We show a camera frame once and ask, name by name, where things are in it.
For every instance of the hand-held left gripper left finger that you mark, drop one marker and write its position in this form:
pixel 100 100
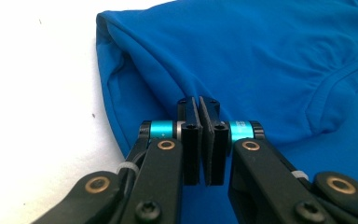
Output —
pixel 191 149

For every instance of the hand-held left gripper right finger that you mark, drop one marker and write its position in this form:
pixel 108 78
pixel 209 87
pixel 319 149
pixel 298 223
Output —
pixel 217 149

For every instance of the blue t-shirt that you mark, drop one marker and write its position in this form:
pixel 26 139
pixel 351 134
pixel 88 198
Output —
pixel 236 49

